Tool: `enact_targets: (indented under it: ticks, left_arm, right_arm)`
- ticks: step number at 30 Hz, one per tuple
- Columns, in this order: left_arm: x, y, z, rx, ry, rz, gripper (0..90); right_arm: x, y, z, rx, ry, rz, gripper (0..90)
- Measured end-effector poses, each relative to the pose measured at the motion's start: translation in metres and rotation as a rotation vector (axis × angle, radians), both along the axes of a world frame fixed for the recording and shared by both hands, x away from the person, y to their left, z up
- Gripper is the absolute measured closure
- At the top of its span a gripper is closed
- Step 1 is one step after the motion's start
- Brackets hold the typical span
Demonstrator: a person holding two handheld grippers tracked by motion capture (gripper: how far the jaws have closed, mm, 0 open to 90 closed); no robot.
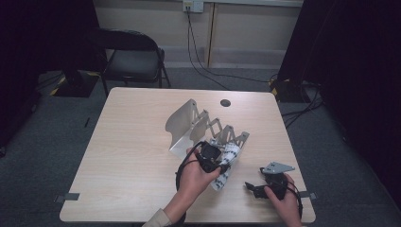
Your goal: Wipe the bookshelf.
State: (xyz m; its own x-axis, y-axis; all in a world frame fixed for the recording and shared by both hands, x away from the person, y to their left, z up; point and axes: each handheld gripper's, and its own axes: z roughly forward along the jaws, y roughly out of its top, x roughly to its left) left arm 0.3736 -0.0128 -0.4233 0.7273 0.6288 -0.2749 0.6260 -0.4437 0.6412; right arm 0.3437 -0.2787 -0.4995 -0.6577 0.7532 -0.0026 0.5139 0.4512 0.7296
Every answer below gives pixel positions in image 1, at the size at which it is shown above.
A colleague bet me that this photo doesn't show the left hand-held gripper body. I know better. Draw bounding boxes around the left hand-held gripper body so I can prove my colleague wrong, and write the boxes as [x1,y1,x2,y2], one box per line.
[195,141,224,174]

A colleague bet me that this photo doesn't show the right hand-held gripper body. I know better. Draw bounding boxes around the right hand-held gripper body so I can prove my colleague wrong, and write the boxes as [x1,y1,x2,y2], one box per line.
[260,161,296,201]

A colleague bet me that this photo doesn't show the white black striped cloth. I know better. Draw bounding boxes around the white black striped cloth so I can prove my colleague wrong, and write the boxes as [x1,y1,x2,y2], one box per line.
[209,138,242,192]

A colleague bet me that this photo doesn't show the grey metal accordion rack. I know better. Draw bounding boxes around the grey metal accordion rack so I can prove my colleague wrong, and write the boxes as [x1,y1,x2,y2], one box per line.
[165,98,251,190]

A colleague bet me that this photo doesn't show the person's right hand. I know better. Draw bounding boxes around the person's right hand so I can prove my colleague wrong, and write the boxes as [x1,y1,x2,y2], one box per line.
[264,173,305,223]

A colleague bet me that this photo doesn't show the person's left hand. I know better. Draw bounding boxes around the person's left hand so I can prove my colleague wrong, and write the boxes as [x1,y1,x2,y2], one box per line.
[177,147,222,206]

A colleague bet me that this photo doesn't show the black stand base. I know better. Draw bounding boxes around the black stand base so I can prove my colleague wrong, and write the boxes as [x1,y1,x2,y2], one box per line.
[50,67,100,98]
[269,77,311,103]

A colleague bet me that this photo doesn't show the black folding chair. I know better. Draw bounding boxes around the black folding chair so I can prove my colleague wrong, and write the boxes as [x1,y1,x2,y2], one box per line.
[91,27,172,97]

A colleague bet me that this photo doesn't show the black curtain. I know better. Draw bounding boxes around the black curtain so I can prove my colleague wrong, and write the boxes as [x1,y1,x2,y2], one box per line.
[277,0,401,209]
[0,0,102,149]

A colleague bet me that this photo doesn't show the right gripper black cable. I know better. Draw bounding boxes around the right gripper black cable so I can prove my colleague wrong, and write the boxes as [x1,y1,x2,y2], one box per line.
[287,180,305,218]

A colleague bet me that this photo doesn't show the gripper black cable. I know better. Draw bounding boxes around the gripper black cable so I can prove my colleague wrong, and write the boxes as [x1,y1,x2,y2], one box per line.
[287,180,305,218]
[174,140,206,227]

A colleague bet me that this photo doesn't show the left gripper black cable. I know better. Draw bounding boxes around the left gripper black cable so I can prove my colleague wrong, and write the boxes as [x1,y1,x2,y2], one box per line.
[174,140,206,227]

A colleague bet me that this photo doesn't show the black floor cables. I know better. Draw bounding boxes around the black floor cables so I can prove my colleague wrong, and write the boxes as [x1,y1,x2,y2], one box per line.
[280,81,325,129]

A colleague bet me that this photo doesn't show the black wall socket cable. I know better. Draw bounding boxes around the black wall socket cable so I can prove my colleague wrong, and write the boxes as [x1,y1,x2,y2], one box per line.
[186,10,272,91]

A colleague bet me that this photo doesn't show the white wall socket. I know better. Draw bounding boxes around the white wall socket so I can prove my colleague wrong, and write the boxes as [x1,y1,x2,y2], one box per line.
[183,0,204,13]

